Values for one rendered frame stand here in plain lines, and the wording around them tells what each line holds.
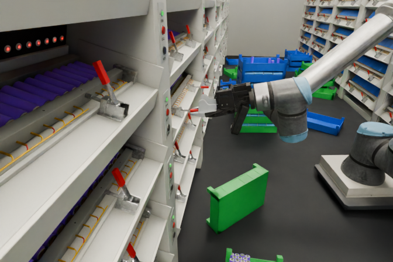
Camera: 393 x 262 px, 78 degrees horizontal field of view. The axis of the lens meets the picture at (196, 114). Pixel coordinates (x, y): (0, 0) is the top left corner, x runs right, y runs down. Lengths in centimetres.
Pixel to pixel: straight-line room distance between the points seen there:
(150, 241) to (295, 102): 56
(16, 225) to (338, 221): 127
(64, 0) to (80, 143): 17
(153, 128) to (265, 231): 79
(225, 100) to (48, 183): 60
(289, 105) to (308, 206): 71
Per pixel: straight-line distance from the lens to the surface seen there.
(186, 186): 114
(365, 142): 136
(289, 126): 84
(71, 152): 33
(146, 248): 70
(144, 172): 59
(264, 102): 77
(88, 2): 33
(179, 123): 81
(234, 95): 79
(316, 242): 124
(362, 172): 143
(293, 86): 78
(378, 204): 146
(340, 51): 102
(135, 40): 53
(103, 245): 47
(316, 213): 137
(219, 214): 109
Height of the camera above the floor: 90
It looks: 24 degrees down
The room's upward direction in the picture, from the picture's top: straight up
